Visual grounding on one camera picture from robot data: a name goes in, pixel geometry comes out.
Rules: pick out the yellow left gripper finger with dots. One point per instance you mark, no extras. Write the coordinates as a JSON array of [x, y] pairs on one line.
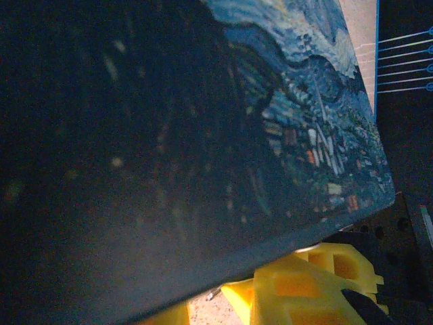
[[169, 315]]

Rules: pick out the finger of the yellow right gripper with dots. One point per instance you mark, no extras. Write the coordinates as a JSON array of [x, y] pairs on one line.
[[301, 304], [355, 264]]

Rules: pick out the small silver key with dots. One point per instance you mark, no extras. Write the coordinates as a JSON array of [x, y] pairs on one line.
[[210, 296]]

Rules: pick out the blue starry night tin box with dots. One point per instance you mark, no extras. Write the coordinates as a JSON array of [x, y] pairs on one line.
[[152, 152]]

